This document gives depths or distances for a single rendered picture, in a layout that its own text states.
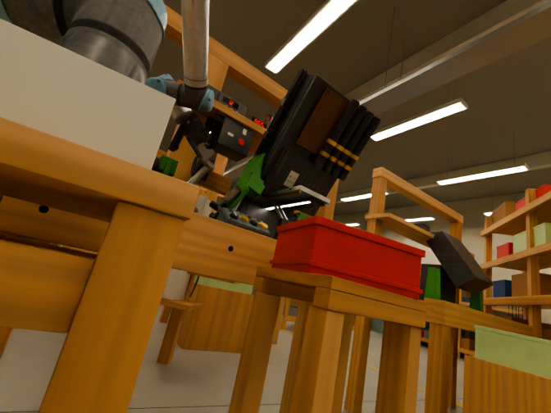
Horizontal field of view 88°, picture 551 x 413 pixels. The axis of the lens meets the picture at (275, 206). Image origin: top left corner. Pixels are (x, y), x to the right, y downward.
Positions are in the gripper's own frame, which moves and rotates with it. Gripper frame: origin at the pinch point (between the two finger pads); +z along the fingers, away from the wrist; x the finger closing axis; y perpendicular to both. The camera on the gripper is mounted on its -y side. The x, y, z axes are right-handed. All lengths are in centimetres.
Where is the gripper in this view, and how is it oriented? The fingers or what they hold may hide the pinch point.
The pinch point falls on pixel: (206, 165)
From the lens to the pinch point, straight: 119.3
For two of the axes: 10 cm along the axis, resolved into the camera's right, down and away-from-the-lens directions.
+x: -1.2, -2.4, 9.6
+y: 8.8, -4.8, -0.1
